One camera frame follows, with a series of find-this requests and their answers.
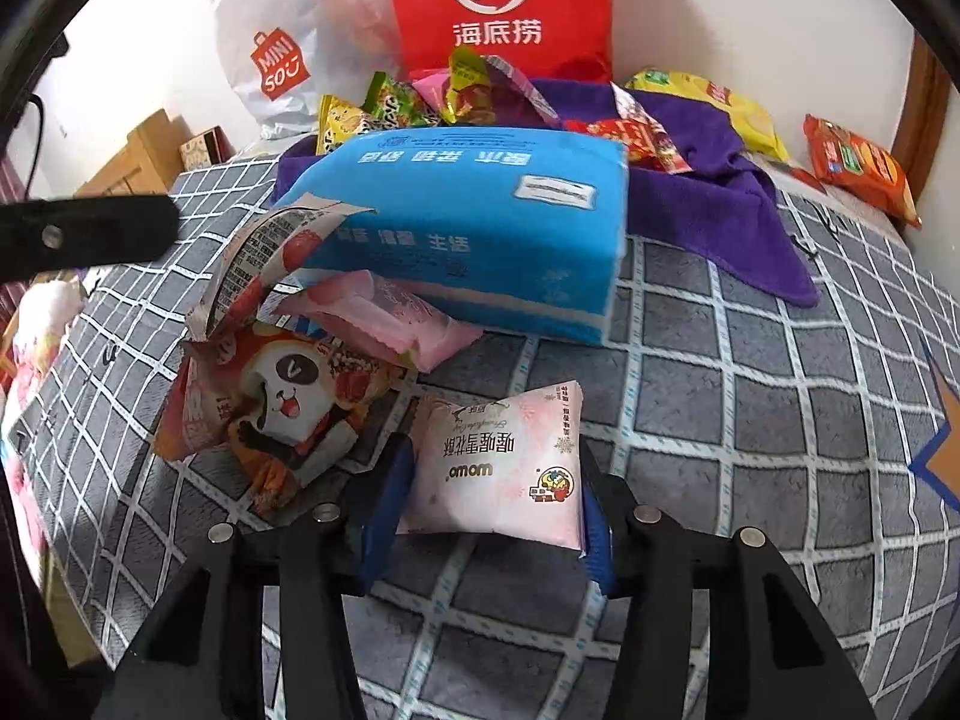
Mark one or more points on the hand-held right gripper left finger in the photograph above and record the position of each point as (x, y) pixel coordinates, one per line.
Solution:
(382, 525)

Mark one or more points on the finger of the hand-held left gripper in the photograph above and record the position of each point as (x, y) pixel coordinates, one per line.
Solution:
(97, 232)

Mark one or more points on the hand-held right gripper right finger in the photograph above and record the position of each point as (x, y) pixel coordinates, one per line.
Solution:
(600, 540)

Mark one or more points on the pale pink snack packet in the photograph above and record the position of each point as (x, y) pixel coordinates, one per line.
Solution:
(495, 465)

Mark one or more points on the light wooden cabinet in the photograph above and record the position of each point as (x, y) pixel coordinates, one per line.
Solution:
(135, 157)

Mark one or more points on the brown patterned box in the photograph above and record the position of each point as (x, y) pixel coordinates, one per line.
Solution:
(199, 150)

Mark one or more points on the panda print snack bag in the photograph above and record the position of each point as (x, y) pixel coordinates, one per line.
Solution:
(277, 405)

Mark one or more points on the pink floral cloth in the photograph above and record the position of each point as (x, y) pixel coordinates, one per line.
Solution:
(37, 390)

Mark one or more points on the grey checked blanket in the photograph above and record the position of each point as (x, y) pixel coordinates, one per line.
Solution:
(750, 427)

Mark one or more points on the light pink snack packet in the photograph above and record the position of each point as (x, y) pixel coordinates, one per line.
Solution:
(397, 319)

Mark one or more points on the yellow snack packet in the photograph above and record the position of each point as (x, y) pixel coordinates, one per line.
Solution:
(341, 124)

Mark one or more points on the white plastic bag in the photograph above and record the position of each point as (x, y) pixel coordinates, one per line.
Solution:
(300, 15)

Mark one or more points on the blue tissue pack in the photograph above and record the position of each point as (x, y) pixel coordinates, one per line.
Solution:
(480, 240)

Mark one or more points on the bright pink snack packet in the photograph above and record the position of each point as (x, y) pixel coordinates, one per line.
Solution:
(431, 94)

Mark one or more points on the purple towel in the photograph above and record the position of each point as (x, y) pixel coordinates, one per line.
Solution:
(720, 195)

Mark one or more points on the small red snack packet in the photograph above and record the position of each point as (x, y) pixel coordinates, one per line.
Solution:
(630, 146)

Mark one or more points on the green red snack packet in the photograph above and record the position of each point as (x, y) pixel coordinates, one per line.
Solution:
(469, 86)

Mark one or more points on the long pink striped snack packet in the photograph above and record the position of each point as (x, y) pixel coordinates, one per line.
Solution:
(634, 109)

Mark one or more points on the yellow chips bag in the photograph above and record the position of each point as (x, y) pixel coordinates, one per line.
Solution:
(720, 109)

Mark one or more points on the purple edged snack packet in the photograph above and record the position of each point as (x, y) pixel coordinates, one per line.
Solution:
(525, 90)

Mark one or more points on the orange red snack packet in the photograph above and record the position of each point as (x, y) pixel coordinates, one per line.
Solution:
(862, 165)

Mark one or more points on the brown wooden frame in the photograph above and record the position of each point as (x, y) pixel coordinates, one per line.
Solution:
(922, 112)

